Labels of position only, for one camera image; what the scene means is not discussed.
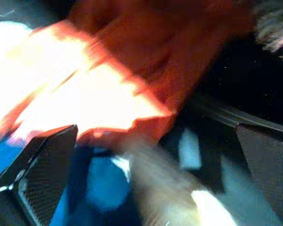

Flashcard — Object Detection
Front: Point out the orange garment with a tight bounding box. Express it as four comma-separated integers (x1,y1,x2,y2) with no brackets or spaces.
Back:
0,0,258,146

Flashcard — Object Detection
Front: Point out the pale woven basket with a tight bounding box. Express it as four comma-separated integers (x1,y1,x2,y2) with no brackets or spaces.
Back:
119,136,241,226

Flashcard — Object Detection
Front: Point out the navy blue garment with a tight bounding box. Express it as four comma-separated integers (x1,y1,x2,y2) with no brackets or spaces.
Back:
0,136,133,226

